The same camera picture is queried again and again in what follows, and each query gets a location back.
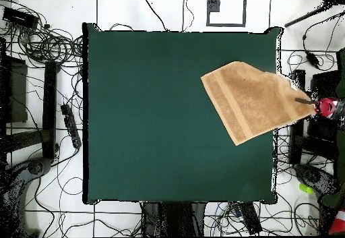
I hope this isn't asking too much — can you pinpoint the tan terry towel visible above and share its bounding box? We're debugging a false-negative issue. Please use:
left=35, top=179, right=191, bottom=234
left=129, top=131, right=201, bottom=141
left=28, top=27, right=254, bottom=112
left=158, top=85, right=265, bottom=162
left=200, top=60, right=317, bottom=146

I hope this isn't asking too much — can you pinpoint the black flat panel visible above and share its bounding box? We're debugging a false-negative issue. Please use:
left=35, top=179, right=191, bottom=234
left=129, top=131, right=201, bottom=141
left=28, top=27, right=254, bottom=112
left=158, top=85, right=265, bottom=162
left=307, top=70, right=342, bottom=152
left=0, top=55, right=28, bottom=124

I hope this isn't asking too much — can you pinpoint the dark green sheet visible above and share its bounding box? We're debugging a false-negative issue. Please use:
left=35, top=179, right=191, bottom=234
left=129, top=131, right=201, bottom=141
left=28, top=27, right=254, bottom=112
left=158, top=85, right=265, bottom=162
left=319, top=47, right=345, bottom=209

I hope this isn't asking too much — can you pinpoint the black power adapter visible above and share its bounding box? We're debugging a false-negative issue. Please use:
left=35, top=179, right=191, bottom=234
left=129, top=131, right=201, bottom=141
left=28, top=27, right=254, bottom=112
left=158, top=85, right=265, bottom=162
left=305, top=51, right=321, bottom=69

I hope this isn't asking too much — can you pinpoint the black tripod base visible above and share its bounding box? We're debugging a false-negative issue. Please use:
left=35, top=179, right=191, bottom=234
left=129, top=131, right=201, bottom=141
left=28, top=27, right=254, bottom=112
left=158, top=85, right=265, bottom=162
left=293, top=163, right=340, bottom=196
left=10, top=157, right=55, bottom=185

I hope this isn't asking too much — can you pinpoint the black rod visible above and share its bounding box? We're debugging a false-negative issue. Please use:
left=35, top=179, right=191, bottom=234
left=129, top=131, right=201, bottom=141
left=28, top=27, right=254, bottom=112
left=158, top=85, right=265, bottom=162
left=283, top=5, right=331, bottom=29

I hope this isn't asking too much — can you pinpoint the yellow-green ball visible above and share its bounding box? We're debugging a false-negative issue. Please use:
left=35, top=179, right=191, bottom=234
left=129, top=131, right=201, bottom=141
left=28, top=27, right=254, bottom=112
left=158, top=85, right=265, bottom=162
left=298, top=183, right=315, bottom=195

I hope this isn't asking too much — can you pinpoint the black power box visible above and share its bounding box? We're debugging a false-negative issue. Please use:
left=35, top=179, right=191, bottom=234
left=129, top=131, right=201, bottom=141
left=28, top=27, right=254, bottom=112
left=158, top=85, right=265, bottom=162
left=237, top=202, right=263, bottom=235

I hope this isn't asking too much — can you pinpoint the dark green table cloth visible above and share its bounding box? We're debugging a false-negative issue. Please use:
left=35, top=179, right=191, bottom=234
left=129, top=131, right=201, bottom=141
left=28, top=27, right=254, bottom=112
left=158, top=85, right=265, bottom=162
left=82, top=22, right=282, bottom=205

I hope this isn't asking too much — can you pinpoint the black power strip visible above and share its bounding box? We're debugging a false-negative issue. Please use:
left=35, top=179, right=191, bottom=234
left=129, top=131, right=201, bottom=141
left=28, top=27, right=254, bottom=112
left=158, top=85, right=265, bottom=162
left=60, top=103, right=82, bottom=149

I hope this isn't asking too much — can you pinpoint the black box device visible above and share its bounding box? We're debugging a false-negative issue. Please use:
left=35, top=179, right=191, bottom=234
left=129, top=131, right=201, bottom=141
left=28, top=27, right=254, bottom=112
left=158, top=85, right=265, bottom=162
left=1, top=6, right=40, bottom=30

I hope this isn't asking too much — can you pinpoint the grey square frame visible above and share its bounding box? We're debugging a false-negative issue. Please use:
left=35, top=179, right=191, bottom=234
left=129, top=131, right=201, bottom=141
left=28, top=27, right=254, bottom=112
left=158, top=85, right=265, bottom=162
left=206, top=0, right=247, bottom=28

